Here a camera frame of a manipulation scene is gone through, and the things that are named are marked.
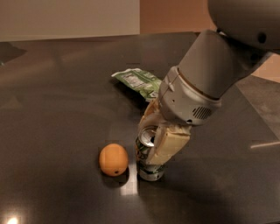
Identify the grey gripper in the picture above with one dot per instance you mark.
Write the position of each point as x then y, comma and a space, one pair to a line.
184, 101

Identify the silver green 7up can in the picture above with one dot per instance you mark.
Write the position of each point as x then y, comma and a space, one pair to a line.
144, 143

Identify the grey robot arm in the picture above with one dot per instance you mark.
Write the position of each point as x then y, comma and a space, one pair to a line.
248, 32

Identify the green white chip bag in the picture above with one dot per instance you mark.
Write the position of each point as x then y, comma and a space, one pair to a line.
143, 82

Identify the orange fruit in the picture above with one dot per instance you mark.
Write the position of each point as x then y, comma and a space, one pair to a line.
113, 160

